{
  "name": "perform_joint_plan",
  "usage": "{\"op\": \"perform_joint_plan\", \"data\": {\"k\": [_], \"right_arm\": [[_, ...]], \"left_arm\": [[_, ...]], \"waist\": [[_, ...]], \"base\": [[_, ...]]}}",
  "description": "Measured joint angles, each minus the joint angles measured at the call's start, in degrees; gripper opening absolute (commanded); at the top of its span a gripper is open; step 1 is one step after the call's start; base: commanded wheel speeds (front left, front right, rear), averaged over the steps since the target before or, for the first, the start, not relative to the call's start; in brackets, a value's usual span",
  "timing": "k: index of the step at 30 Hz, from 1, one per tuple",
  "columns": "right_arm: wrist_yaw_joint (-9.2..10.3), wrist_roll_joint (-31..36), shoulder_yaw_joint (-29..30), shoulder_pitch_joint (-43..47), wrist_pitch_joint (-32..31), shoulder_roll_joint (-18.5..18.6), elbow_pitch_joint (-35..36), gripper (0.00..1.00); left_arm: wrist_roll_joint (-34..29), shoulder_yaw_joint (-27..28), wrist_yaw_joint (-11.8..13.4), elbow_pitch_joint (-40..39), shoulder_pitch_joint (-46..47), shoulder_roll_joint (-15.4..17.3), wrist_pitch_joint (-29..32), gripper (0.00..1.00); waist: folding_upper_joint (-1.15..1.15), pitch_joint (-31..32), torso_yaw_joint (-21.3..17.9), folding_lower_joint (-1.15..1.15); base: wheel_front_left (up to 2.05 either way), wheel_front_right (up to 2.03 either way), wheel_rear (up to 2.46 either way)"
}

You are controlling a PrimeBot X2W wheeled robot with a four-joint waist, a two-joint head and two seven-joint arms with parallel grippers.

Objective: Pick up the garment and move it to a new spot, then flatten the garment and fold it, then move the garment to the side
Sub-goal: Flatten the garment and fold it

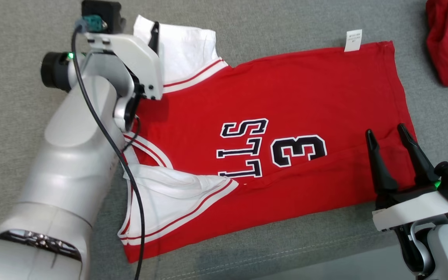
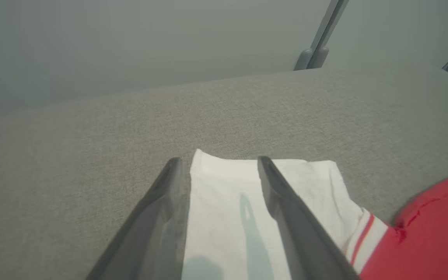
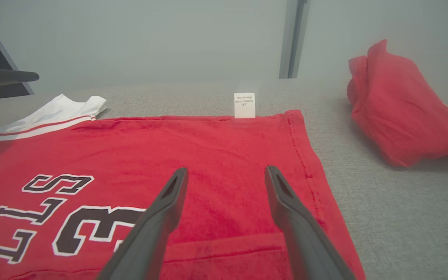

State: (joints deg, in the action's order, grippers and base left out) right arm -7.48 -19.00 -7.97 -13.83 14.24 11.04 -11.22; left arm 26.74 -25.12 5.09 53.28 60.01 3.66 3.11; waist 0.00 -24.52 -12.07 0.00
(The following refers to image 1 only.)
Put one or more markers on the red Bulls jersey white sleeves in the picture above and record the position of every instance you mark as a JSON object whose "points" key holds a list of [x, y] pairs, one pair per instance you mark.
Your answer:
{"points": [[305, 93]]}

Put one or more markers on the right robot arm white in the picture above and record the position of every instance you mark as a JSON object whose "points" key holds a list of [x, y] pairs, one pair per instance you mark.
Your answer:
{"points": [[441, 252]]}

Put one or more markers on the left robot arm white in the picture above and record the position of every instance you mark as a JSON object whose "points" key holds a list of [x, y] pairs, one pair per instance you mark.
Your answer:
{"points": [[72, 167]]}

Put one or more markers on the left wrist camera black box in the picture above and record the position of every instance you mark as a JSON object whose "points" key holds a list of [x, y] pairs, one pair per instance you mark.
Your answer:
{"points": [[103, 9]]}

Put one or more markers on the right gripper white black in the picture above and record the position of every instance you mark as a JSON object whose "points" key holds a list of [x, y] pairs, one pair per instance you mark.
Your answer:
{"points": [[410, 212]]}

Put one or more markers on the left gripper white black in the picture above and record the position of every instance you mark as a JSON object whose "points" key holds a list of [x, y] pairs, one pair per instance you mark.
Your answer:
{"points": [[130, 50]]}

